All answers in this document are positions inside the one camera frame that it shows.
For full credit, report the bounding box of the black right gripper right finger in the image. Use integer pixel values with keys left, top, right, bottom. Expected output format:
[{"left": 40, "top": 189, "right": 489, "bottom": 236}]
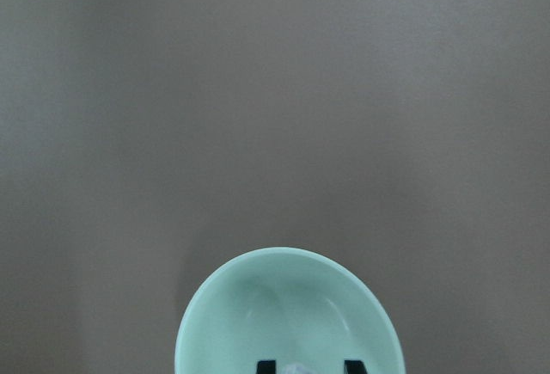
[{"left": 344, "top": 359, "right": 368, "bottom": 374}]

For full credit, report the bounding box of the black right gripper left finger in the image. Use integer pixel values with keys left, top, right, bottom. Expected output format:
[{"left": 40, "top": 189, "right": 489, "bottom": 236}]
[{"left": 256, "top": 359, "right": 277, "bottom": 374}]

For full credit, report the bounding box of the white ceramic spoon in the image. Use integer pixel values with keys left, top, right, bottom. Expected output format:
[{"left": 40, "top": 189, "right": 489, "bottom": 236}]
[{"left": 281, "top": 363, "right": 315, "bottom": 374}]

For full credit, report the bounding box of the mint green bowl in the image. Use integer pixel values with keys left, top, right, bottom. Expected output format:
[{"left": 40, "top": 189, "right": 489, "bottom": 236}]
[{"left": 174, "top": 247, "right": 406, "bottom": 373}]

